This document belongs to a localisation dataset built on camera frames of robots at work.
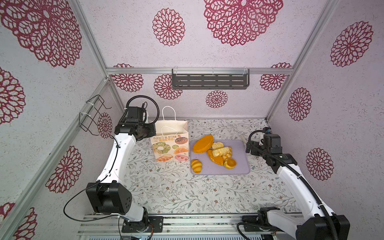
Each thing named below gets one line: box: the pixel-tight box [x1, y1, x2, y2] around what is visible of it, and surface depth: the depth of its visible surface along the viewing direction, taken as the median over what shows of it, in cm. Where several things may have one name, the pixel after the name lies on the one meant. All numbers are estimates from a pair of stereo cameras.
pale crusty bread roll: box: [212, 141, 224, 150], surface depth 102 cm
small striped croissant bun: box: [191, 159, 203, 174], surface depth 93 cm
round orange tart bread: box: [223, 157, 237, 170], surface depth 93 cm
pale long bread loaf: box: [212, 146, 231, 157], surface depth 92 cm
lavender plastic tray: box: [189, 139, 251, 175], surface depth 97 cm
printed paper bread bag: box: [150, 120, 190, 163], surface depth 86 cm
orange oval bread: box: [207, 149, 224, 166], surface depth 94 cm
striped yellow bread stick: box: [218, 146, 233, 160], surface depth 93 cm
